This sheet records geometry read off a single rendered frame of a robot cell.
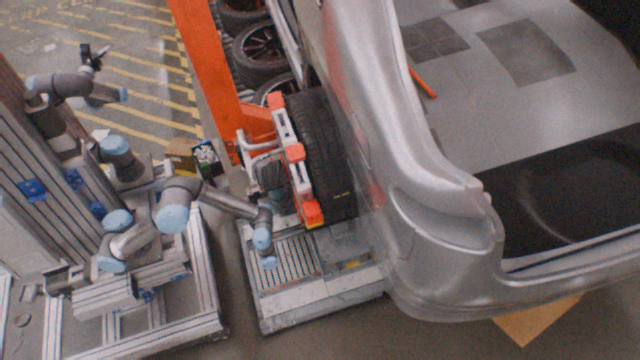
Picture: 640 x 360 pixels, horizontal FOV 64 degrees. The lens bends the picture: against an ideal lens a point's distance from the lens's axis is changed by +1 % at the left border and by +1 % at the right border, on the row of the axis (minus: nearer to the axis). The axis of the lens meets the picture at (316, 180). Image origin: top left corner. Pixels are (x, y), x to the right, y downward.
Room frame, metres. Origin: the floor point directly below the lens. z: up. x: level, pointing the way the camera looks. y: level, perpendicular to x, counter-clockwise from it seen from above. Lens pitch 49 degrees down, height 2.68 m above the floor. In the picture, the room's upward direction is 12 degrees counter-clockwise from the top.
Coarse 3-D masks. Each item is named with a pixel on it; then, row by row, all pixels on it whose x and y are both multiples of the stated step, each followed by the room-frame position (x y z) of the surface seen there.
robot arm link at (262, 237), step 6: (264, 222) 1.29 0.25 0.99; (258, 228) 1.27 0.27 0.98; (264, 228) 1.25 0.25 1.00; (270, 228) 1.27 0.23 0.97; (252, 234) 1.23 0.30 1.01; (258, 234) 1.22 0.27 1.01; (264, 234) 1.21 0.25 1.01; (270, 234) 1.24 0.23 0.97; (252, 240) 1.21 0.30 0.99; (258, 240) 1.19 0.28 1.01; (264, 240) 1.19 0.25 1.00; (270, 240) 1.20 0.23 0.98; (258, 246) 1.18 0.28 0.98; (264, 246) 1.18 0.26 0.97; (270, 246) 1.19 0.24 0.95; (258, 252) 1.19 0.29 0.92; (264, 252) 1.18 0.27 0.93; (270, 252) 1.19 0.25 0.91
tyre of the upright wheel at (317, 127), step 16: (288, 96) 1.88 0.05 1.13; (304, 96) 1.82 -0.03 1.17; (320, 96) 1.79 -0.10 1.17; (288, 112) 1.93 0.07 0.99; (304, 112) 1.70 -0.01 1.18; (320, 112) 1.68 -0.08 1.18; (304, 128) 1.61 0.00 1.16; (320, 128) 1.60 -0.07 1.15; (336, 128) 1.59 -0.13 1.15; (304, 144) 1.56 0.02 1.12; (320, 144) 1.54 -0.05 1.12; (336, 144) 1.53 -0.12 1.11; (320, 160) 1.49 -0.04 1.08; (336, 160) 1.48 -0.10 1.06; (320, 176) 1.44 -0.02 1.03; (336, 176) 1.44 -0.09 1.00; (320, 192) 1.41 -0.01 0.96; (336, 192) 1.41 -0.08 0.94; (352, 192) 1.41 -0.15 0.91; (320, 208) 1.44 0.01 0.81; (336, 208) 1.40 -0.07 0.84; (352, 208) 1.42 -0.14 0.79
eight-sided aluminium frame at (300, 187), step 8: (272, 112) 1.81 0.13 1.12; (280, 112) 1.79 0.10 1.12; (272, 120) 1.93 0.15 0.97; (280, 120) 1.94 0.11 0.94; (288, 120) 1.73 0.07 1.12; (280, 128) 1.69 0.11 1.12; (288, 128) 1.68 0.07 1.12; (288, 136) 1.63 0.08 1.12; (288, 144) 1.59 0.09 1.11; (304, 168) 1.51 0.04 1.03; (296, 176) 1.49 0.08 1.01; (304, 176) 1.48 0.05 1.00; (296, 184) 1.46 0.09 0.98; (304, 184) 1.46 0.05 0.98; (296, 192) 1.72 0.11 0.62; (304, 192) 1.44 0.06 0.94; (296, 200) 1.70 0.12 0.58; (304, 200) 1.44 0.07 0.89; (304, 216) 1.44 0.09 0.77
